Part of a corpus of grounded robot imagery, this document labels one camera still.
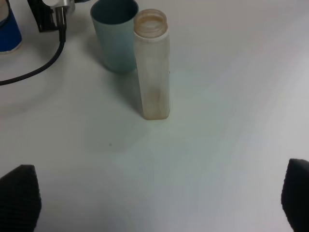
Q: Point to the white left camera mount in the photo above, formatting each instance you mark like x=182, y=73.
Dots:
x=69, y=5

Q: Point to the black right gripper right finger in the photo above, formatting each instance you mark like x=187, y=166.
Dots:
x=295, y=195

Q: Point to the blue sleeved paper cup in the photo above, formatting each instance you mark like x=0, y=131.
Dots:
x=10, y=36

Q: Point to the teal plastic cup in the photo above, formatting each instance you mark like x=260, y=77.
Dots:
x=113, y=21

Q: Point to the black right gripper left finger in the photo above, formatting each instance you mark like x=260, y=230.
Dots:
x=20, y=200

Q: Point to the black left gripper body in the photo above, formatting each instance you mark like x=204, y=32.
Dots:
x=43, y=16

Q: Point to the clear plastic drink bottle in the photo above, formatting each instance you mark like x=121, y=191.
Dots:
x=152, y=50

